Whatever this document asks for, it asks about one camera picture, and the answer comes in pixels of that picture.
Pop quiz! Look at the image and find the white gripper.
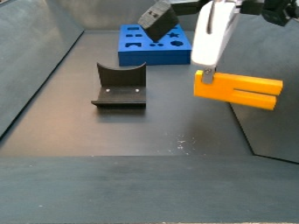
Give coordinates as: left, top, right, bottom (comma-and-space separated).
191, 0, 239, 84

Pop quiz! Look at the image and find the yellow double-square block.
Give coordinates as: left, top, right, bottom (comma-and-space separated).
193, 70, 283, 110

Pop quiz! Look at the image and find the blue foam shape board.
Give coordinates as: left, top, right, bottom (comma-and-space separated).
117, 24, 192, 67

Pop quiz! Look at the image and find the black curved stand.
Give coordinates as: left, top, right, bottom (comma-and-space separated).
90, 64, 145, 108

